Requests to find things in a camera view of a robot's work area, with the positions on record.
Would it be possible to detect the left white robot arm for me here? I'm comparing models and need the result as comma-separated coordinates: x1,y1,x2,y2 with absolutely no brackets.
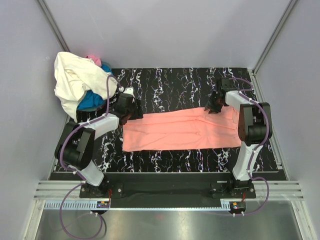
54,87,143,198

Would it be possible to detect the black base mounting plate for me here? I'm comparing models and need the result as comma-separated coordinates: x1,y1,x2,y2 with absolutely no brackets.
79,172,256,209

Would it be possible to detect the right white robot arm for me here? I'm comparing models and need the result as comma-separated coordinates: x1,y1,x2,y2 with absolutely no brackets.
205,77,273,199

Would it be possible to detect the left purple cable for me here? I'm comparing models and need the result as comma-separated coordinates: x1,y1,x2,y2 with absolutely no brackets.
59,74,126,238

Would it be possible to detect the slotted cable duct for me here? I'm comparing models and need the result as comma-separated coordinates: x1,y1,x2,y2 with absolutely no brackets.
44,200,111,211
220,198,247,210

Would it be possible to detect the cream t shirt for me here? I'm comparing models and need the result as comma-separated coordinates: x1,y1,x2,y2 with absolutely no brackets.
54,51,118,121

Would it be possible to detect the left slotted cable duct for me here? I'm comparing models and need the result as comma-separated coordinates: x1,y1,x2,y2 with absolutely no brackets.
44,200,111,211

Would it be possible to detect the right slotted cable duct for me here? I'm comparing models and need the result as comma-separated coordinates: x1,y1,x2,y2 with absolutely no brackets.
220,198,247,210

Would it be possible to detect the blue t shirt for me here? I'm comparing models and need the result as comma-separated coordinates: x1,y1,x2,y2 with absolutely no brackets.
77,61,113,111

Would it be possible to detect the salmon pink t shirt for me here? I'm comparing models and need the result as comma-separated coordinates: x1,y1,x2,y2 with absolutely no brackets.
122,106,241,152

